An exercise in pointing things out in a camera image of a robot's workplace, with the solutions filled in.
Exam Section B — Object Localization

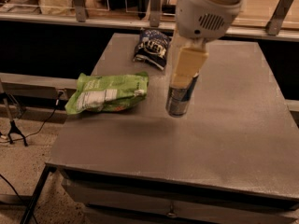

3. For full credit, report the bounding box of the grey metal bracket middle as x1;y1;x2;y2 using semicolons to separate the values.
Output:
149;0;161;27

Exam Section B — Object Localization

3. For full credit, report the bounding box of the grey metal bracket left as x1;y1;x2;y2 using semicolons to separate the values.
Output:
73;0;88;22

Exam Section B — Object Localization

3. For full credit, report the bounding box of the green rice chip bag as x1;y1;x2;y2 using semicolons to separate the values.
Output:
64;72;149;115

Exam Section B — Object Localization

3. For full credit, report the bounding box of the dark blue chip bag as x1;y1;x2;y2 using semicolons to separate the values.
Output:
134;30;170;70

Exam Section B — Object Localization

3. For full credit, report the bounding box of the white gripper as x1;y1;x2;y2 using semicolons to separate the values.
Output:
171;0;243;88

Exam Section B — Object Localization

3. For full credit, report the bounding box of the black cable on floor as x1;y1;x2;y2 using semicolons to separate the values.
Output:
0;91;64;143

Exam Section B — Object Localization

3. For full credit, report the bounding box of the grey cabinet drawer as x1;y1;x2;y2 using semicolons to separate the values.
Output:
62;178;298;224

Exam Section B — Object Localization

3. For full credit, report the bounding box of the grey metal bracket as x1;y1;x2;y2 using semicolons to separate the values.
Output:
149;0;161;27
265;0;294;35
73;0;88;22

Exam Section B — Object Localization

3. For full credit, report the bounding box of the black tripod stand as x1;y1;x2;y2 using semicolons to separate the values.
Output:
0;80;28;147

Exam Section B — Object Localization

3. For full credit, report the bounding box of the silver redbull can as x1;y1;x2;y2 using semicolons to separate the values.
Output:
165;74;199;118

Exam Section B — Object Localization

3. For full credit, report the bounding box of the grey metal bracket right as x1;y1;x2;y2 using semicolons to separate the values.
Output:
265;0;294;35

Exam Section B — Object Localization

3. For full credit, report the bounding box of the black table leg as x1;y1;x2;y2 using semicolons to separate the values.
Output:
20;165;56;224

